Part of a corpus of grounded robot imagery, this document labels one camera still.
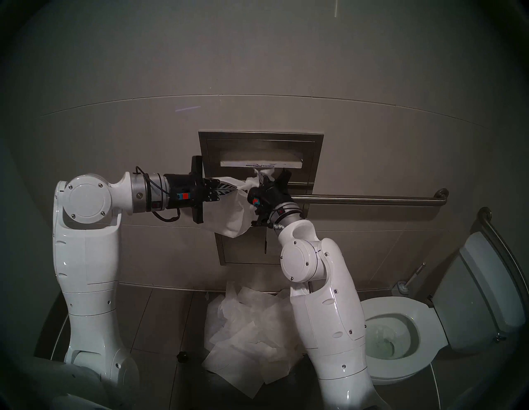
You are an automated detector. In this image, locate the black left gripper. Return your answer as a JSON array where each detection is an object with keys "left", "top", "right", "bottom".
[{"left": 164, "top": 156, "right": 240, "bottom": 224}]

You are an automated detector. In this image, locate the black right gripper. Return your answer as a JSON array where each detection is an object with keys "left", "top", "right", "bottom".
[{"left": 247, "top": 169, "right": 293, "bottom": 227}]

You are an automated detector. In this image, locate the paper seat cover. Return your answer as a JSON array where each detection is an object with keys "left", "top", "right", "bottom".
[{"left": 205, "top": 166, "right": 278, "bottom": 239}]

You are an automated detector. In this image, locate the pile of paper seat covers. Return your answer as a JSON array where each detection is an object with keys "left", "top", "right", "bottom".
[{"left": 202, "top": 280, "right": 306, "bottom": 399}]

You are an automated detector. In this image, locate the white toilet brush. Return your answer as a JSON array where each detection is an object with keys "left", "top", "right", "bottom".
[{"left": 392, "top": 261, "right": 426, "bottom": 295}]

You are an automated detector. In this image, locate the white toilet seat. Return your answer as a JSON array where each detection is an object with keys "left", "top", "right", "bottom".
[{"left": 360, "top": 297, "right": 439, "bottom": 385}]

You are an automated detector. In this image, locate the white toilet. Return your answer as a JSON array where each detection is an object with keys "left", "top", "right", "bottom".
[{"left": 360, "top": 229, "right": 527, "bottom": 386}]

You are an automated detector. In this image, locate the long steel grab bar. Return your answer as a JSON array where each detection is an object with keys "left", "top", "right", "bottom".
[{"left": 289, "top": 188, "right": 449, "bottom": 206}]

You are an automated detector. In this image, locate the short steel grab bar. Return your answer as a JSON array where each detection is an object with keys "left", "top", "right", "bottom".
[{"left": 475, "top": 207, "right": 529, "bottom": 290}]

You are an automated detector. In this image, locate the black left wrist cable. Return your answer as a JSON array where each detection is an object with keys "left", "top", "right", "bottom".
[{"left": 135, "top": 165, "right": 181, "bottom": 224}]

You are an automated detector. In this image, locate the stainless steel wall dispenser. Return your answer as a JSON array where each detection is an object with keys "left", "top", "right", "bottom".
[{"left": 198, "top": 131, "right": 324, "bottom": 266}]

